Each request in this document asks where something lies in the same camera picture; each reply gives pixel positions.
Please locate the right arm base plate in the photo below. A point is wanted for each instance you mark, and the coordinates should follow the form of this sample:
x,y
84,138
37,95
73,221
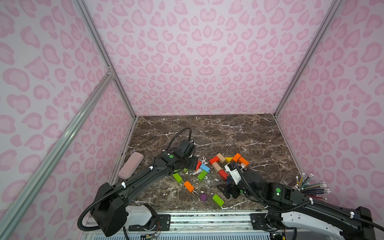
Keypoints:
x,y
260,222

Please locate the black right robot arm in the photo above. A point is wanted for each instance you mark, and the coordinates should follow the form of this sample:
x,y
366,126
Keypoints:
x,y
290,209

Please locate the light blue block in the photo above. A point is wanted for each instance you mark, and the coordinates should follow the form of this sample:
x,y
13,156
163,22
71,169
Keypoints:
x,y
204,168

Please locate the aluminium diagonal frame bar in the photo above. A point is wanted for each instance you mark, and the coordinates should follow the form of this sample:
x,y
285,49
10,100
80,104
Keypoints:
x,y
29,192

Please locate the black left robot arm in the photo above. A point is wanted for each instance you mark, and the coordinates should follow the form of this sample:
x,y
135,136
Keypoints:
x,y
108,210

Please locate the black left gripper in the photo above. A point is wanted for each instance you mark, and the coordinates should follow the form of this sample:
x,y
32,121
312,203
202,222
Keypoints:
x,y
191,161

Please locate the left corner frame post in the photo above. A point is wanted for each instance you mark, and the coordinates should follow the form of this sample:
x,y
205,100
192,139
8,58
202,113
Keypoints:
x,y
91,26

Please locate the yellow triangle block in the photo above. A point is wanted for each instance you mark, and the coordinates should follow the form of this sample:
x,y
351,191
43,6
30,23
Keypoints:
x,y
229,159

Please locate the right corner frame post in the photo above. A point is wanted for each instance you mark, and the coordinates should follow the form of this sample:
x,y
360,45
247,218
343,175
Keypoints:
x,y
314,44

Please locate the corner frame post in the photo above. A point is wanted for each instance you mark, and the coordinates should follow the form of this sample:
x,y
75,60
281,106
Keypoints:
x,y
314,44
91,26

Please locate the red block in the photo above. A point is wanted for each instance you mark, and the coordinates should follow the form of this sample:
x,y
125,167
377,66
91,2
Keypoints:
x,y
198,165
214,160
223,175

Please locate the orange block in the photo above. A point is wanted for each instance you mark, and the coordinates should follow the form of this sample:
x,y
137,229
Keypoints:
x,y
243,161
189,186
236,157

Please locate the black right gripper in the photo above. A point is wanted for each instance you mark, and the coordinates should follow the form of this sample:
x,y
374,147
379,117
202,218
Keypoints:
x,y
233,188

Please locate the aluminium front rail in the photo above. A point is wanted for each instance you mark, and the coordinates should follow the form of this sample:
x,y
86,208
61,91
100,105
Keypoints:
x,y
236,225

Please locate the green block bottom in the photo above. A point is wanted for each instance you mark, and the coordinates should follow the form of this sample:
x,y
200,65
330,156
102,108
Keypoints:
x,y
218,200

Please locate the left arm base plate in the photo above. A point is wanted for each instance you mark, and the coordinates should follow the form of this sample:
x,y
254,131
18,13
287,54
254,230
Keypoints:
x,y
161,222

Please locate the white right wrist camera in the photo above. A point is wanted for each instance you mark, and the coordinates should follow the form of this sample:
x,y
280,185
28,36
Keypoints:
x,y
234,170

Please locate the bundle of coloured pencils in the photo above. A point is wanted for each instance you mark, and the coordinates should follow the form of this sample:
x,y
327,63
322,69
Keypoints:
x,y
317,190

